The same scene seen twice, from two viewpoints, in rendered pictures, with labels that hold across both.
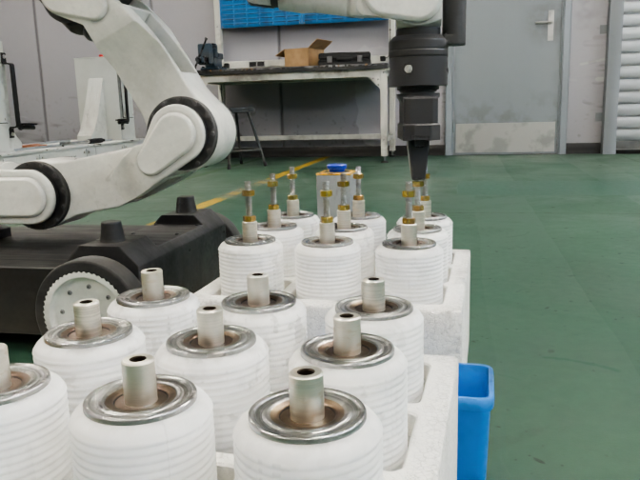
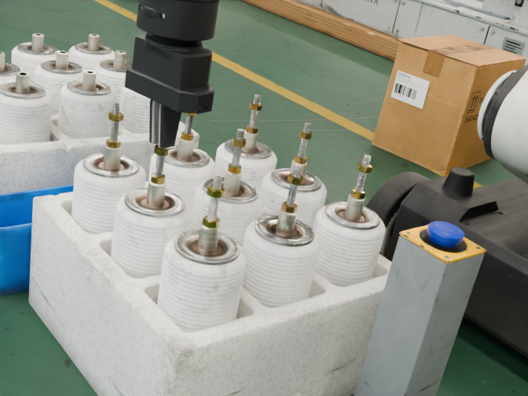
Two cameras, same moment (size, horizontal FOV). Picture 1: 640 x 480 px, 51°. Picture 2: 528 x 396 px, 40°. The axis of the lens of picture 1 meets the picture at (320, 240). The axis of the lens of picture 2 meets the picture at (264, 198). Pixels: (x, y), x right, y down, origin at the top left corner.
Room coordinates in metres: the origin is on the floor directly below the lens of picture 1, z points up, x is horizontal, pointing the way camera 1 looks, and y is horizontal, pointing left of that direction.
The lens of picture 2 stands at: (1.61, -0.76, 0.66)
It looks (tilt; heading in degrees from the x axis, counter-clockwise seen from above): 24 degrees down; 123
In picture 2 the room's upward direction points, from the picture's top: 11 degrees clockwise
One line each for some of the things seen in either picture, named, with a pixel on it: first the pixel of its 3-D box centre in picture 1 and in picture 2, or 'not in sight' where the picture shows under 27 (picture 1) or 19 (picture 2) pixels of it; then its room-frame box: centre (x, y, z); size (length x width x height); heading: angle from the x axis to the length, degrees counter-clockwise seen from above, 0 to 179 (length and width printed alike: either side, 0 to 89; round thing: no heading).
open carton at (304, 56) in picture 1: (304, 55); not in sight; (5.89, 0.09, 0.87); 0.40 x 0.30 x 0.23; 64
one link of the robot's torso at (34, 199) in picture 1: (34, 191); not in sight; (1.47, 0.62, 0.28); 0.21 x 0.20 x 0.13; 78
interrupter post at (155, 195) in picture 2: (417, 221); (155, 193); (1.05, -0.15, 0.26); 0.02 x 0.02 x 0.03
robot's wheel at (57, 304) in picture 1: (92, 312); (400, 225); (1.15, 0.40, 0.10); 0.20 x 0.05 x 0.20; 78
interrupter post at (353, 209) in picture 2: (292, 208); (354, 207); (1.22, 0.05, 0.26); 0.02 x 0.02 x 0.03
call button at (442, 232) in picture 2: (336, 169); (444, 236); (1.38, -0.04, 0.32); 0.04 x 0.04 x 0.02
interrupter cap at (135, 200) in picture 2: (417, 229); (155, 203); (1.05, -0.15, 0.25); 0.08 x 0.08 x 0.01
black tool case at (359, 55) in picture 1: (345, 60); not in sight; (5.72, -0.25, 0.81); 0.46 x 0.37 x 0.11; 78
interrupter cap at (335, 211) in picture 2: (293, 215); (352, 216); (1.22, 0.05, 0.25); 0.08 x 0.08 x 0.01
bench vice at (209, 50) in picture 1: (209, 55); not in sight; (5.62, 0.85, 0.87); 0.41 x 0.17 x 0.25; 168
